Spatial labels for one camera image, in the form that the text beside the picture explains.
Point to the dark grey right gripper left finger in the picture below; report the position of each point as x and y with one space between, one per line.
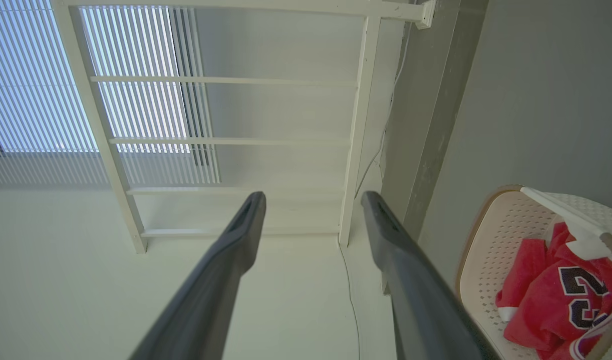
216 280

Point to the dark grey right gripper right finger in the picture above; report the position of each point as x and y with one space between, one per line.
415 290

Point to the beige perforated laundry basket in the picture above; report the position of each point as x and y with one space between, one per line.
490 250

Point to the red basketball jersey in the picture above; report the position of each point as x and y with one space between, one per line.
545 305

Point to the white wooden railing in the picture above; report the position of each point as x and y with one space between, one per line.
358 125

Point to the white window blinds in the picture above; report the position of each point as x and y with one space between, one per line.
31 90

